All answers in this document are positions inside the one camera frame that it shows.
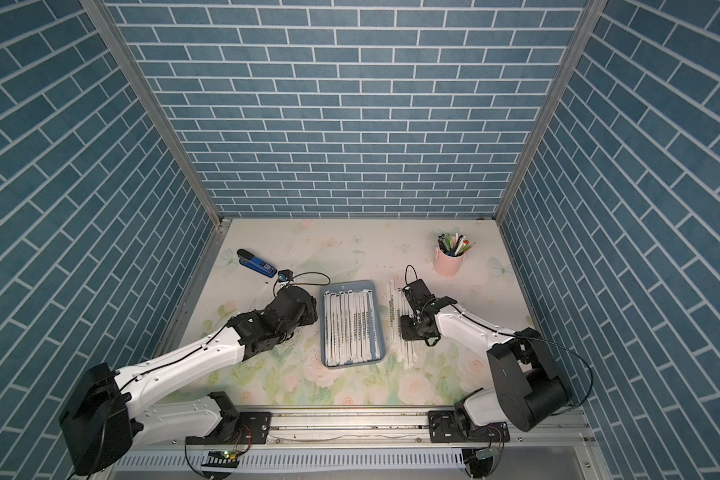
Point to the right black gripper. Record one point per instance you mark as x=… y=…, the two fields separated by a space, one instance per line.
x=407 y=333

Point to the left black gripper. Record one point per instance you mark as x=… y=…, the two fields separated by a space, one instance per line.
x=311 y=311

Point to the straw being gripped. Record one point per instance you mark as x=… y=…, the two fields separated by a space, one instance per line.
x=342 y=346

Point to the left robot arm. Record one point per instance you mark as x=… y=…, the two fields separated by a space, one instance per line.
x=109 y=411

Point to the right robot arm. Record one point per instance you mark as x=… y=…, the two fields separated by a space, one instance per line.
x=527 y=384

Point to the blue storage tray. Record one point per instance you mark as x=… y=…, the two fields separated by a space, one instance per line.
x=378 y=344

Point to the right wrapped straw pile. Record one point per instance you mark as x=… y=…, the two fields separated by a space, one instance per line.
x=404 y=350

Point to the pink pen cup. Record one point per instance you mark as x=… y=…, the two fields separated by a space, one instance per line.
x=446 y=265

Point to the blue stapler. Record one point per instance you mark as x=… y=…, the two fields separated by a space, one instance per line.
x=253 y=262

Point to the pens in cup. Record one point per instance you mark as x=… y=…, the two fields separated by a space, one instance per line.
x=453 y=245

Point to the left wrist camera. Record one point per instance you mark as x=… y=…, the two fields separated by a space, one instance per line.
x=285 y=276

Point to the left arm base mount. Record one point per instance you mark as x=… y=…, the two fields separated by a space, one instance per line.
x=248 y=427

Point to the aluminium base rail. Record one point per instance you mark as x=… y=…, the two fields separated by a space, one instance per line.
x=330 y=426

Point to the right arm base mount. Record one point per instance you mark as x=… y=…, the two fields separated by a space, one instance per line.
x=450 y=426

